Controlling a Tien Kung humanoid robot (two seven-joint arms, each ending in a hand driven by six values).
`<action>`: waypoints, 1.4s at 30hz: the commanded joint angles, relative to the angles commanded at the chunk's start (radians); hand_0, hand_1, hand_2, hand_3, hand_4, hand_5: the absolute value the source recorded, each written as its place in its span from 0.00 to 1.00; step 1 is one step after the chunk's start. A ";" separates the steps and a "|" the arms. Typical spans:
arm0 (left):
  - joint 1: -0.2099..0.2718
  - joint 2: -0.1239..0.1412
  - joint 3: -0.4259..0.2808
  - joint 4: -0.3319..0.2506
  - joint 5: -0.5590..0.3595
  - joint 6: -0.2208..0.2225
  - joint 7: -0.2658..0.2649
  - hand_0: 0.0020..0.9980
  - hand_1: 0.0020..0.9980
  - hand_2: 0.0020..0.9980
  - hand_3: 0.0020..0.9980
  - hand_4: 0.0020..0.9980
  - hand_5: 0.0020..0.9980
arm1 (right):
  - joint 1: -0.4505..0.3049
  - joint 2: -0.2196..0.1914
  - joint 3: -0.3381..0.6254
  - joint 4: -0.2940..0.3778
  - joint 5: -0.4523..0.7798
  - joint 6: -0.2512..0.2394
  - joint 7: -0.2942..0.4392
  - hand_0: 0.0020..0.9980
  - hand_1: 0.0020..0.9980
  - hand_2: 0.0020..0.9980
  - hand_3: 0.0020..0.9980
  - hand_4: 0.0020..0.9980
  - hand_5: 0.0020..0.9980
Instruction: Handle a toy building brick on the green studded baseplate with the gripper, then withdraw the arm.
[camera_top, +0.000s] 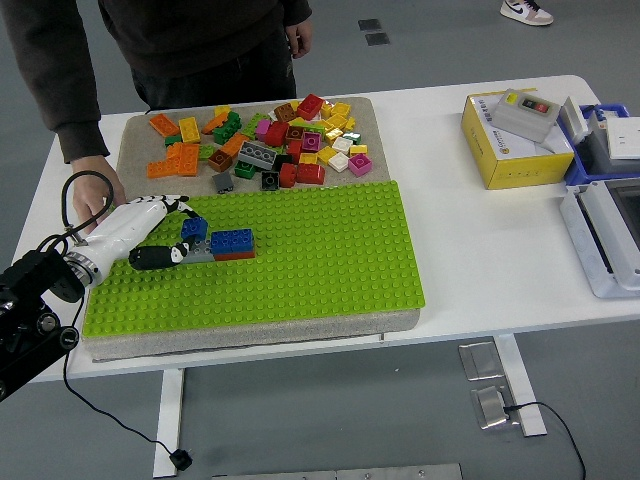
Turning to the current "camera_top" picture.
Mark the person's right hand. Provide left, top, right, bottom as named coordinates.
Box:
left=68, top=154, right=127, bottom=235

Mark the person's left hand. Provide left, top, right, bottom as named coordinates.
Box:
left=283, top=18, right=315, bottom=60

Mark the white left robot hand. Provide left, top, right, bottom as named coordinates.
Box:
left=79, top=193, right=208, bottom=281

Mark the small blue toy brick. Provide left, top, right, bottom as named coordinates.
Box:
left=180, top=217, right=209, bottom=241

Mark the flat orange toy brick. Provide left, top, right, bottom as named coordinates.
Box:
left=146, top=159, right=181, bottom=180

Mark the light grey toy brick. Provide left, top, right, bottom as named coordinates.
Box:
left=182, top=238, right=216, bottom=265

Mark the large blue toy brick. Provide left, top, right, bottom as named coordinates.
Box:
left=209, top=228, right=256, bottom=254

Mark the dark green toy brick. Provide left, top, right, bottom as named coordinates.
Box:
left=213, top=111, right=243, bottom=146

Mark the long grey toy brick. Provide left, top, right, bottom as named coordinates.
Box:
left=237, top=141, right=278, bottom=171

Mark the green studded baseplate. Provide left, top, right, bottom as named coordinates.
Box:
left=81, top=179, right=427, bottom=340

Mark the grey-brown foam mat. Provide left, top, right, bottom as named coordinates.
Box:
left=79, top=96, right=421, bottom=362

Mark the white table leg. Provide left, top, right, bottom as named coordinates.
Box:
left=152, top=367, right=187, bottom=479
left=492, top=333, right=549, bottom=439

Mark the yellow cardboard box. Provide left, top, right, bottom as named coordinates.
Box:
left=460, top=92, right=575, bottom=191

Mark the small white plastic box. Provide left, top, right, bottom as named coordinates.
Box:
left=558, top=95, right=592, bottom=146

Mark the grey electrical module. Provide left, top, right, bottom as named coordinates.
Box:
left=583, top=105, right=615, bottom=147

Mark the blue plastic bin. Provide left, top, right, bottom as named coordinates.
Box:
left=563, top=102, right=640, bottom=189

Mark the metal floor strip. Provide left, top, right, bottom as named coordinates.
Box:
left=212, top=463, right=464, bottom=480

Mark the metal floor plate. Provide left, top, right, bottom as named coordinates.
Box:
left=458, top=341, right=504, bottom=383
left=469, top=383, right=519, bottom=431

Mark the grey push-button switch box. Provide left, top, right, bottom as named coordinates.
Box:
left=492, top=88, right=560, bottom=144

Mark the black plug with cord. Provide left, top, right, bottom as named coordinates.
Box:
left=62, top=299, right=194, bottom=471

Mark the white wall socket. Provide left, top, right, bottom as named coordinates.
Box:
left=605, top=116, right=640, bottom=161

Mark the large white enclosure box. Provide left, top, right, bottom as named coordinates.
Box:
left=558, top=177, right=640, bottom=300

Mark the black floor cable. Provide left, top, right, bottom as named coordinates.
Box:
left=502, top=401, right=587, bottom=480

